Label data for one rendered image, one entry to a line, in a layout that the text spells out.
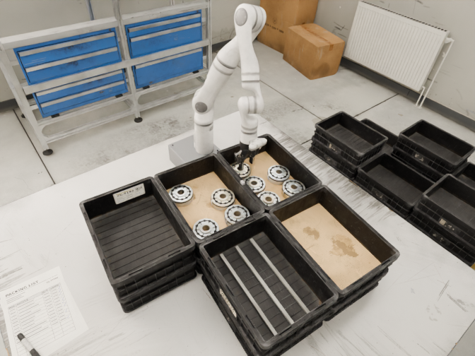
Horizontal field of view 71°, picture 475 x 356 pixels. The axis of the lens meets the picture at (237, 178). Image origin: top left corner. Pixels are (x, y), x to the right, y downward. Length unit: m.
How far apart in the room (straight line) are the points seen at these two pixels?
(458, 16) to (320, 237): 2.98
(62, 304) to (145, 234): 0.38
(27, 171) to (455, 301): 2.91
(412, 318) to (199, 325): 0.79
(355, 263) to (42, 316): 1.15
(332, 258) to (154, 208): 0.74
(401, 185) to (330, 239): 1.15
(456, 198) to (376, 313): 1.15
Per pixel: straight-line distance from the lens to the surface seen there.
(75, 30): 2.87
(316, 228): 1.42
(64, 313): 1.43
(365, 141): 2.53
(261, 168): 1.61
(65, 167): 3.06
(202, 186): 1.51
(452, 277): 1.69
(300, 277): 1.28
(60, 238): 1.63
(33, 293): 1.52
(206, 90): 1.48
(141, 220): 1.42
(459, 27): 3.98
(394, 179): 2.48
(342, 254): 1.37
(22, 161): 3.27
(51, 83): 2.94
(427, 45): 3.98
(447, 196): 2.37
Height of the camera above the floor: 1.92
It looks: 45 degrees down
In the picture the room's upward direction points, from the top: 4 degrees clockwise
